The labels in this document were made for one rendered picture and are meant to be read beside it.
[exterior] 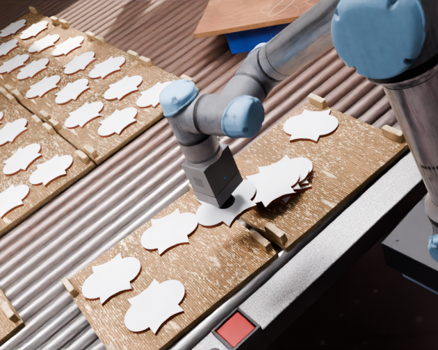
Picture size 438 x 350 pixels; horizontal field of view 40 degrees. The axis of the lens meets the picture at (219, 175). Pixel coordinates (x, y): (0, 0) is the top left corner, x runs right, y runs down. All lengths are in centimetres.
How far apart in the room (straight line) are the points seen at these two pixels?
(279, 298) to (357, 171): 37
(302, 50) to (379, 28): 30
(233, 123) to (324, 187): 45
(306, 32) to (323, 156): 56
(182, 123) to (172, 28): 133
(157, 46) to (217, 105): 129
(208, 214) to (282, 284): 22
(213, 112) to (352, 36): 37
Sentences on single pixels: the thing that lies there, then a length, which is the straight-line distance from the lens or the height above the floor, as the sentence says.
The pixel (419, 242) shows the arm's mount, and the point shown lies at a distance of 129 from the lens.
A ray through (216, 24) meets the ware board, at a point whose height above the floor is 104.
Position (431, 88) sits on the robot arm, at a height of 142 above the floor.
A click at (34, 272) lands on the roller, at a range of 166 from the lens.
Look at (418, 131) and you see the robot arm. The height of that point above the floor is 136.
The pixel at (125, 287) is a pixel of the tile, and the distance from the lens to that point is 142.
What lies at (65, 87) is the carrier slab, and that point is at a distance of 231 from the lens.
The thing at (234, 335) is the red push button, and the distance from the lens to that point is 126.
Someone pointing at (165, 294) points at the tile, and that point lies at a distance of 136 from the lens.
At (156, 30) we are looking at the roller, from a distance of 246.
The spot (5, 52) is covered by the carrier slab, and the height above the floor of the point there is 95.
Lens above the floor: 193
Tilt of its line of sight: 39 degrees down
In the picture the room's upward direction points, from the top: 24 degrees counter-clockwise
